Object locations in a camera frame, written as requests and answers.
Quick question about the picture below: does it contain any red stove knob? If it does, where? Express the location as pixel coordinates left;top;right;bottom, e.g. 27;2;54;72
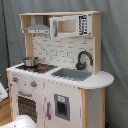
12;77;18;82
30;81;37;88

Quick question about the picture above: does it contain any white toy microwave door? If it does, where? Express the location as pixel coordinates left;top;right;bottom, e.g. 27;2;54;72
50;14;91;39

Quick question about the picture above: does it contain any black toy faucet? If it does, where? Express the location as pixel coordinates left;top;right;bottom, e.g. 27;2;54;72
75;51;93;70

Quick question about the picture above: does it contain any grey toy sink basin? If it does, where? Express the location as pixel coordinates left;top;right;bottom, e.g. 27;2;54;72
52;68;92;81

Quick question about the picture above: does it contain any left red stove knob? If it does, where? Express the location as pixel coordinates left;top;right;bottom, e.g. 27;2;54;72
12;77;18;82

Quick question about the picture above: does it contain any white lower cabinet door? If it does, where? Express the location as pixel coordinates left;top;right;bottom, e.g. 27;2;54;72
45;81;82;128

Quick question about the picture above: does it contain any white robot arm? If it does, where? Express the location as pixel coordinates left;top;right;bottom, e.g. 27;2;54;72
0;83;37;128

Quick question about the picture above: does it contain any silver toy cooking pot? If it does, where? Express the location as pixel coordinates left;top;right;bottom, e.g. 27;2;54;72
23;57;39;67

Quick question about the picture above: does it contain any grey toy range hood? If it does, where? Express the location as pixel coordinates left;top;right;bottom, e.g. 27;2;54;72
24;16;50;35

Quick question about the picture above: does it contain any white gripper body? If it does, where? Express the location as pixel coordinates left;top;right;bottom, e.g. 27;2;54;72
0;82;8;102

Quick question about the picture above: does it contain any wooden toy kitchen unit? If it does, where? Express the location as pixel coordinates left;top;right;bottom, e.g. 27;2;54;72
7;11;114;128

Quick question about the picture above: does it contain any white toy oven door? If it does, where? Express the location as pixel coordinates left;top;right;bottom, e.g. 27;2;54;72
11;85;44;128

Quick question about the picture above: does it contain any right red stove knob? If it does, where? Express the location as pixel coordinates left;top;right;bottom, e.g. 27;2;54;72
30;81;37;88

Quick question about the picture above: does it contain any black toy stovetop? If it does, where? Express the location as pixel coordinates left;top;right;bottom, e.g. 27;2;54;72
18;63;55;73

